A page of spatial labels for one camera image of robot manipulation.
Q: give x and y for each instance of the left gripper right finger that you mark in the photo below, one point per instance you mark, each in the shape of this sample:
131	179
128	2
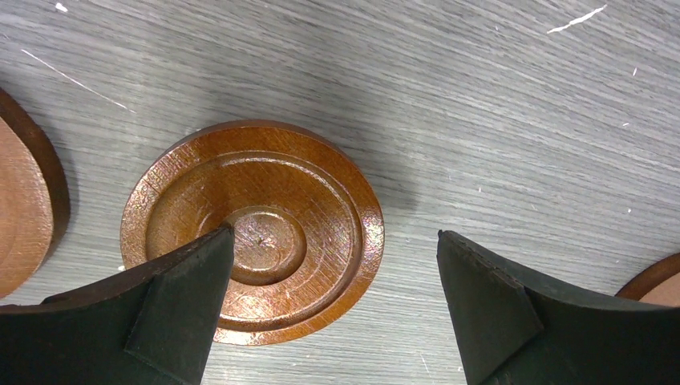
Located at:
516	325

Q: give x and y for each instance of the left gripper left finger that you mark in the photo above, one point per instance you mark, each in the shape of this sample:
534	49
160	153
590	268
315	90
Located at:
150	324

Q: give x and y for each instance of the wooden coaster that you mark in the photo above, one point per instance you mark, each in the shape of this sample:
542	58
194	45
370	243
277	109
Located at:
657	285
309	230
35	202

